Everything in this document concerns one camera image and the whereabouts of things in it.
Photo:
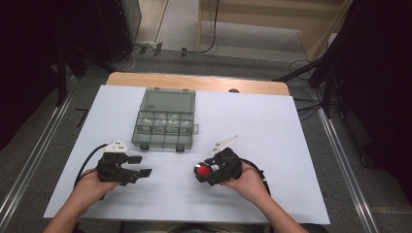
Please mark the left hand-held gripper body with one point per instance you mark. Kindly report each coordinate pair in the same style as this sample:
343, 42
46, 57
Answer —
111, 170

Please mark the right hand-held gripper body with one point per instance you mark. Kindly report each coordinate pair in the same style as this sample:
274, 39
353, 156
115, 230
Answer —
230, 165

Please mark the red round badge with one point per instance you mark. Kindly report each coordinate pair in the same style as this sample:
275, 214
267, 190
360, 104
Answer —
202, 170

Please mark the grey transparent compartment box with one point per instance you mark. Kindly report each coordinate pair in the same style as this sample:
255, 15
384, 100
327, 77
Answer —
168, 103

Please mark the person's right hand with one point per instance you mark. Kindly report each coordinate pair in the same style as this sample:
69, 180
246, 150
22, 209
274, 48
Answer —
251, 184

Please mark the person's left hand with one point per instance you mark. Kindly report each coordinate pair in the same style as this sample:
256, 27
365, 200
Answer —
89, 191

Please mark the person's lap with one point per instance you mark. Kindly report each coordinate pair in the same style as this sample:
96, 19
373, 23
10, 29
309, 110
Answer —
210, 229

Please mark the wooden table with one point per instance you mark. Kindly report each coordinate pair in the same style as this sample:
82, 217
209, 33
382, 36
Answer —
210, 82

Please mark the black tripod stand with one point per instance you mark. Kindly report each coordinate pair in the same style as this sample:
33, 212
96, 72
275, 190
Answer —
319, 76

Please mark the black computer cabinet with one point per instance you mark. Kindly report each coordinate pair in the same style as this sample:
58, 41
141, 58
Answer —
113, 29

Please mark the black curtain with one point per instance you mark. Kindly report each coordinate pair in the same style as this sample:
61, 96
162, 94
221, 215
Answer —
379, 64
29, 48

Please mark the beige wooden partition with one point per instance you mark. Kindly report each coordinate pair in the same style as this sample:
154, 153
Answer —
259, 13

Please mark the black floor bracket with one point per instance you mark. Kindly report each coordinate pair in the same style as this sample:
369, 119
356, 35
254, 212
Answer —
82, 113

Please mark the metal floor rail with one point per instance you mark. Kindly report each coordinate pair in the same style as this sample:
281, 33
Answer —
346, 168
32, 161

